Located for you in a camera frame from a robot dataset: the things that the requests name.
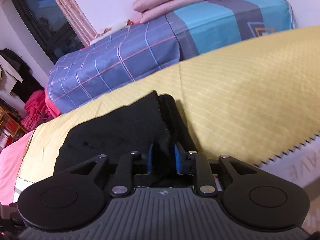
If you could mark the wooden shelf rack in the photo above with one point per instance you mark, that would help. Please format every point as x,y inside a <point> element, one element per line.
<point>11,129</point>

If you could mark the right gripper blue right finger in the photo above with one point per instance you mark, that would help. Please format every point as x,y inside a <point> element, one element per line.
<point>181,160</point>

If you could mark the blue plaid bed sheet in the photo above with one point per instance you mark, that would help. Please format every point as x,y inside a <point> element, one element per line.
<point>140,50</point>

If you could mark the pink patterned curtain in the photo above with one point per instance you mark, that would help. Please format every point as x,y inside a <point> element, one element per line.
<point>78,21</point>

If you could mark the pink blanket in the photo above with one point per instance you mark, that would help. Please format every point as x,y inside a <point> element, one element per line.
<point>11,160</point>

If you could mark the black pants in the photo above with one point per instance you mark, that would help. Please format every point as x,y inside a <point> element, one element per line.
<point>152,122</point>

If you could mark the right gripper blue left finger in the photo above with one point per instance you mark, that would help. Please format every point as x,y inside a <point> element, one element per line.
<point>149,159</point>

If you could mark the yellow white patterned bedspread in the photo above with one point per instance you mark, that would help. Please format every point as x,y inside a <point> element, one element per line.
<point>256,100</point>

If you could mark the hanging dark clothes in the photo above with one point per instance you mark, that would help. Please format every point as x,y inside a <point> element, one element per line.
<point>16,76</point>

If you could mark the dark window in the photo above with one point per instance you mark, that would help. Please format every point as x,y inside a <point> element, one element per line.
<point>48,25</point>

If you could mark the magenta ruffled fabric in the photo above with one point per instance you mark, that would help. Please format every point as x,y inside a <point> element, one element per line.
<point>39,109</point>

